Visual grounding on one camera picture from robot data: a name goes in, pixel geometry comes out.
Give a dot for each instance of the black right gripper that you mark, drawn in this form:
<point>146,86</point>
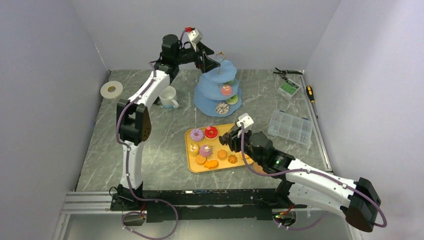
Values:
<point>233,141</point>

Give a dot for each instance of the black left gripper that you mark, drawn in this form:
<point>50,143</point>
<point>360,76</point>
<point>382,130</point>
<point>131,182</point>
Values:
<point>207,64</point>

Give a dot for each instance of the red frosted donut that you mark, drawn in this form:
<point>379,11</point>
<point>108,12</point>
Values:
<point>211,132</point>

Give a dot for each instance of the chocolate sprinkled donut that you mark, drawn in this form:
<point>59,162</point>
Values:
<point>222,108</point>

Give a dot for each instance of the purple sprinkled donut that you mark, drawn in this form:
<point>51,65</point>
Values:
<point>196,135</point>

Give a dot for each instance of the green frosted donut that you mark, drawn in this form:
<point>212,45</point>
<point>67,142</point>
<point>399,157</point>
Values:
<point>232,100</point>

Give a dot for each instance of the blue three-tier cake stand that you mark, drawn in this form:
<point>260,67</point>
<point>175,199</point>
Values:
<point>207,93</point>

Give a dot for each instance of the yellow cupcake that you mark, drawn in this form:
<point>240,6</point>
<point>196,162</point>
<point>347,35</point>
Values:
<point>193,149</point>

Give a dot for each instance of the white and blue mug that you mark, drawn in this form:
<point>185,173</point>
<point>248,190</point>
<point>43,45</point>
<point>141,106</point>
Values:
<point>168,98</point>

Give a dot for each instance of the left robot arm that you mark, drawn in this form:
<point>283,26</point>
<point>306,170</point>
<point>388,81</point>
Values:
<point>133,124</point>

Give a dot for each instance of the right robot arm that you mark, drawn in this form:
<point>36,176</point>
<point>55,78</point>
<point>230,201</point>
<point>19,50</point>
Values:
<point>357,201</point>

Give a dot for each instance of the orange flower cookie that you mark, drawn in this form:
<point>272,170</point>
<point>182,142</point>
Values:
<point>222,154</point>

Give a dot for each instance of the orange striped round cookie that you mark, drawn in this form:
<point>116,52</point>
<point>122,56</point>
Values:
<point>232,159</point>

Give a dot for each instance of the yellow serving tray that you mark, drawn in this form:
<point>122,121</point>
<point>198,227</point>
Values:
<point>216,146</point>

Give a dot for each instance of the orange fish cookie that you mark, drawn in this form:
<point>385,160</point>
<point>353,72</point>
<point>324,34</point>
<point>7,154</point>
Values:
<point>211,164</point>

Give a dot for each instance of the round brown cookie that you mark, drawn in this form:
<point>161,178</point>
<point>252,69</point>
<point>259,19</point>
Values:
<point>200,160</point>

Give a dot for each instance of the left woven rattan coaster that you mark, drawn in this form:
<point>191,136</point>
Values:
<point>258,168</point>

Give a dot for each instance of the clear plastic compartment box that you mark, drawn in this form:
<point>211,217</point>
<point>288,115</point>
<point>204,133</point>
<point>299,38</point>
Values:
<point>290,127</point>

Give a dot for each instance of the green and white box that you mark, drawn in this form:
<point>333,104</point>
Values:
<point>288,89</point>

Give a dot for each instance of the black pliers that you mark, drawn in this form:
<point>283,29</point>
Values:
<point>283,73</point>

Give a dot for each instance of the yellow black screwdriver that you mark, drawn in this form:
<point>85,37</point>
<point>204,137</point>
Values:
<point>310,95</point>

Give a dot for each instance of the white tape roll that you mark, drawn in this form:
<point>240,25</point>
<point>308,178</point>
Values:
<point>111,90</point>

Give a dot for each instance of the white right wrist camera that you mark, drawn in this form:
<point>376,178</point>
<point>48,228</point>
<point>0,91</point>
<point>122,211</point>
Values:
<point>246,120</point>

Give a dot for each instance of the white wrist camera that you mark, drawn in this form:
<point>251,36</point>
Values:
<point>194,36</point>
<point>246,120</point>

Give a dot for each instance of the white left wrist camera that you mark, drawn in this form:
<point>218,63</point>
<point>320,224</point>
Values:
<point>194,36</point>

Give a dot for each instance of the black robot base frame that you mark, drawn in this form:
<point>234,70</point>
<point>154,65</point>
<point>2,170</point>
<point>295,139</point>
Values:
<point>202,204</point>

